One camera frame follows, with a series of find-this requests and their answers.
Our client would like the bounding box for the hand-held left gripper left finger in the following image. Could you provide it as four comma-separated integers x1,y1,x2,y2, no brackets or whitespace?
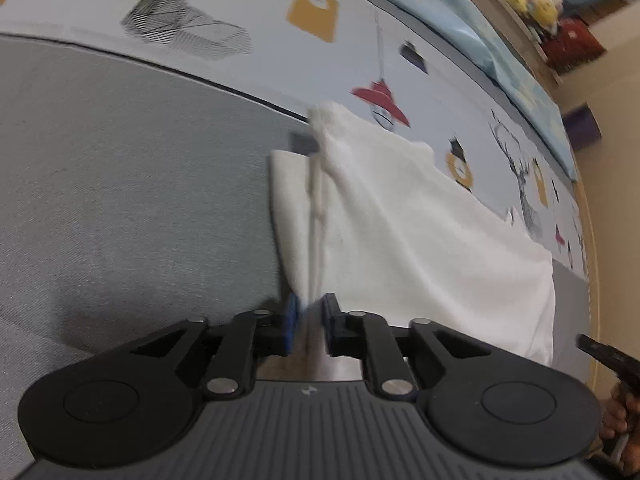
120,294,302,400

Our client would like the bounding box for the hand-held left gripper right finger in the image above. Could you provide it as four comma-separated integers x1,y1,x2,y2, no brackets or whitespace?
322,293,507,401

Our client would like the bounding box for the white small garment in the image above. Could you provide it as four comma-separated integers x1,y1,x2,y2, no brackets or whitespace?
260,101,557,382

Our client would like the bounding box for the person's right hand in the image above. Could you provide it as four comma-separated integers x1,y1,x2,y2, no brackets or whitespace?
599,393,633,442

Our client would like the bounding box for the grey bed mat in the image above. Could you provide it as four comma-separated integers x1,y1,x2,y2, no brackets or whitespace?
0,34,592,466

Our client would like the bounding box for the purple box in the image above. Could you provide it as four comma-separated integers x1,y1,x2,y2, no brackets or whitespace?
562,105,602,152

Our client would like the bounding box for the printed deer bedsheet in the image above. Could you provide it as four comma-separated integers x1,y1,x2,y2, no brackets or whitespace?
0,0,590,282

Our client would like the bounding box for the red bag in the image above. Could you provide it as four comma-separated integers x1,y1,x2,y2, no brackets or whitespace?
542,17,608,75

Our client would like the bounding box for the light blue blanket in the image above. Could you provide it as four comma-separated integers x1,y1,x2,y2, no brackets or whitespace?
320,0,582,182

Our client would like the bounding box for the wooden bedside ledge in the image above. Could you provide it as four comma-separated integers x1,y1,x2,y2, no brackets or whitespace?
479,0,565,87

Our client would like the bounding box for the wooden bed frame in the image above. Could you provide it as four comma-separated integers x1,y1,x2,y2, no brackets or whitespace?
573,176,602,386

